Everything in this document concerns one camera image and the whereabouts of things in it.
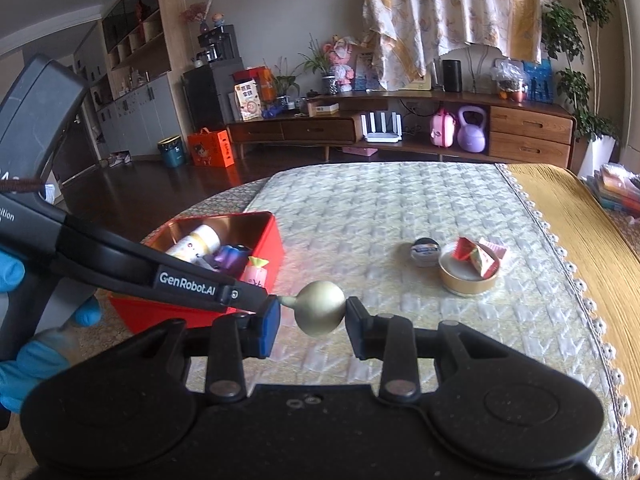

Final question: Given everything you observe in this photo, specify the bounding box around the purple blue toy figure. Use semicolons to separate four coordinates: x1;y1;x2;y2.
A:
203;244;252;278

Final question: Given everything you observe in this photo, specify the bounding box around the pink tube yellow tip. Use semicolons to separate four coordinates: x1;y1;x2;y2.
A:
241;256;269;287

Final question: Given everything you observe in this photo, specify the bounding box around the red candy wrapper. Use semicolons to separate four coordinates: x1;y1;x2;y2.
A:
452;236;478;262

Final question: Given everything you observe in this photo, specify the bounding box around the red storage box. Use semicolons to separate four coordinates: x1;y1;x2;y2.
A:
108;211;284;334

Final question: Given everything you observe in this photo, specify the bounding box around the pink ridged comb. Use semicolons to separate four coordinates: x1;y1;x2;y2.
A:
478;237;508;260

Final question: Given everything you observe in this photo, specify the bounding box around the wooden tv cabinet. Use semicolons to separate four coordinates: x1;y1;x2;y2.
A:
227;91;575;168

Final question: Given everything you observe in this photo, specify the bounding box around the patterned curtain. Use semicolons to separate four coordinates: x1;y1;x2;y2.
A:
362;0;550;91

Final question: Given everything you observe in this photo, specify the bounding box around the pink small case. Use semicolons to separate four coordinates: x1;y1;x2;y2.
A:
431;107;457;148

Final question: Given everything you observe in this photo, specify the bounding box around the grey patterned table mat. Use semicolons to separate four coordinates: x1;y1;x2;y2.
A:
190;162;639;479

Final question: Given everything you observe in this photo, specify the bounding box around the blue gloved hand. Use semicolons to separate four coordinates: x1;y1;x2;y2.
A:
0;250;103;413

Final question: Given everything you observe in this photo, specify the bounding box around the yellow tablecloth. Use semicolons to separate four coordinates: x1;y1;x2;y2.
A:
506;164;639;427

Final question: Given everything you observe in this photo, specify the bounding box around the snack box white orange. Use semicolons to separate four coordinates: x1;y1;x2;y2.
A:
234;79;262;122

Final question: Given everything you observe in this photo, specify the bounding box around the clear eye-drop bottle black cap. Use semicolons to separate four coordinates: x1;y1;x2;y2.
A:
410;237;440;268

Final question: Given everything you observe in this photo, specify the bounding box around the potted green plant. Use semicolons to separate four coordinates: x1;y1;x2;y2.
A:
541;0;618;180

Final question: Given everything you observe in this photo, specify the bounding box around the purple kettlebell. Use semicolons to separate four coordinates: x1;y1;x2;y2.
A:
458;105;487;154

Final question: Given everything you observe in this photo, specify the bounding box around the round gold tin lid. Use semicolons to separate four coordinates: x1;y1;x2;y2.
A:
438;242;500;297

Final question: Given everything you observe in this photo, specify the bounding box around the orange gift bag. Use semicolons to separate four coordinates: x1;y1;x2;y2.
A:
188;128;234;168

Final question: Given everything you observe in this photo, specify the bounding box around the white wifi router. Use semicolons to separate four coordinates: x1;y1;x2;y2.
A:
360;112;402;144

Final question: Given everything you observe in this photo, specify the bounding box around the white yellow vitamin bottle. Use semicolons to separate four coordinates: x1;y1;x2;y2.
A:
166;224;221;263

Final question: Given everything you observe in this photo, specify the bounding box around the stack of books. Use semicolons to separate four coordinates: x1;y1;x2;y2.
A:
585;164;640;218

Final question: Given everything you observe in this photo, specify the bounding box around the black cylindrical speaker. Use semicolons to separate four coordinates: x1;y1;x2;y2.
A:
442;60;463;93

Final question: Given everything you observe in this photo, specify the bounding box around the beige gourd ornament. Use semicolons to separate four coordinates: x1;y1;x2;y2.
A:
278;281;346;337

